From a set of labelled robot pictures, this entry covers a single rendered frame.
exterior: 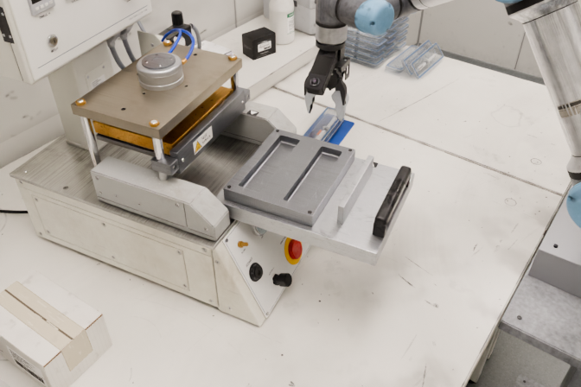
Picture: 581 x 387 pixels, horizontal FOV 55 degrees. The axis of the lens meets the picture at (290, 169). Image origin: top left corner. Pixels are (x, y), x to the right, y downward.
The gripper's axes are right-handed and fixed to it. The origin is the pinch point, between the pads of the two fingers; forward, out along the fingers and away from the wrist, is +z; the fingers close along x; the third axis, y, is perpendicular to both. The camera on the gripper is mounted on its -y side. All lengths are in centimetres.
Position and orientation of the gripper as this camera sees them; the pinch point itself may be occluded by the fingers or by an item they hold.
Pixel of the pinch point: (323, 115)
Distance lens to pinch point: 144.6
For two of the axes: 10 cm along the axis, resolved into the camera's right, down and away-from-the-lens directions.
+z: 0.0, 7.9, 6.1
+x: -8.9, -2.7, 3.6
